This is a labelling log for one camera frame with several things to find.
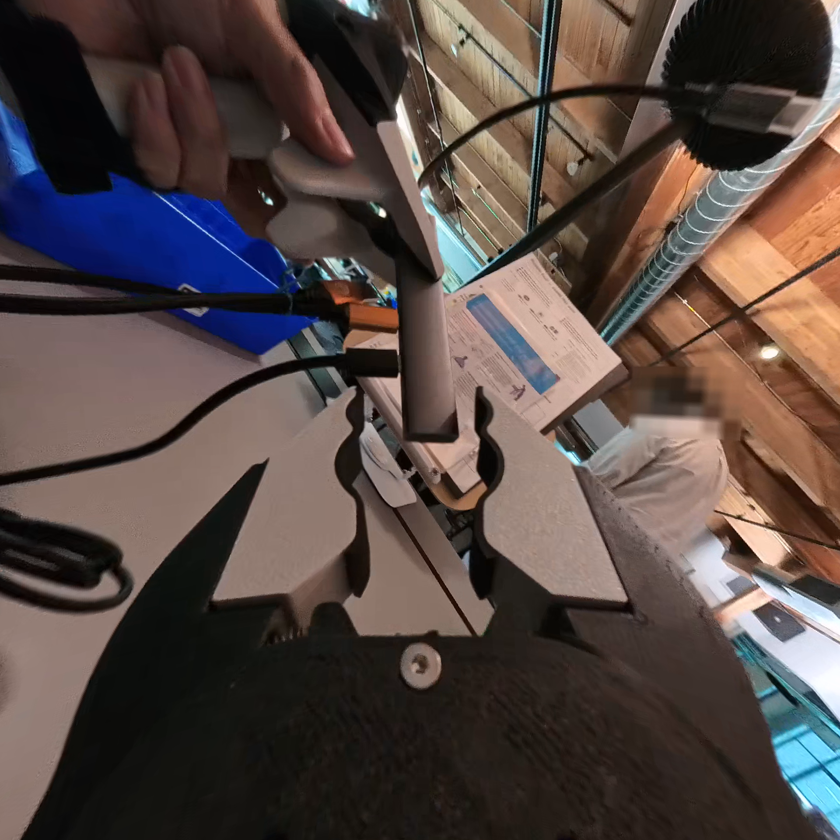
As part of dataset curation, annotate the black usb-c cable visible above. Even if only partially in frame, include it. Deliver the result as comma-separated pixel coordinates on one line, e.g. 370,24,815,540
0,348,401,488

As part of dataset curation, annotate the silver ventilation duct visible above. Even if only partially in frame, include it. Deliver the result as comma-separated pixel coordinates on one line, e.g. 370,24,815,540
600,108,840,347

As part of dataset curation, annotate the coiled black cable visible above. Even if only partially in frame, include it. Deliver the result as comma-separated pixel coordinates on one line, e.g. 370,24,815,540
0,507,134,613

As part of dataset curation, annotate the instruction sheet on wooden stand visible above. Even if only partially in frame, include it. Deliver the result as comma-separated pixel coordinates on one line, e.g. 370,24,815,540
344,252,630,509

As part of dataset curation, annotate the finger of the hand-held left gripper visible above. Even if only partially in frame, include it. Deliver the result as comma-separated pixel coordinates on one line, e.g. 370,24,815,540
314,56,447,282

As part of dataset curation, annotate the blue plastic bin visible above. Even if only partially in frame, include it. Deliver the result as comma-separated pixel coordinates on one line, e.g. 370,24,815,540
0,98,319,357

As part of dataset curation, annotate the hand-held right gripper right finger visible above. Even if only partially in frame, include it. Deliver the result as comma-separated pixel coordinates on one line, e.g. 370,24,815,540
467,386,632,611

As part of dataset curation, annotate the grey usb hub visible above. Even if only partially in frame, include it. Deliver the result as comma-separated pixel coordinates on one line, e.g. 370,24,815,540
395,255,460,442

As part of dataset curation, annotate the gold plug usb-c cable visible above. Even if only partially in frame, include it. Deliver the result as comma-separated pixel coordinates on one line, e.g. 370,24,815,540
0,262,401,334

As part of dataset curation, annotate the person's left hand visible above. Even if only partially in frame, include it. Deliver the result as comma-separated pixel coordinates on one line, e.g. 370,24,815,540
39,0,357,199

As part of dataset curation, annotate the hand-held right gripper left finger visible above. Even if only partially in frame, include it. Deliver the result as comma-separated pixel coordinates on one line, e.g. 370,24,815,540
209,386,371,624

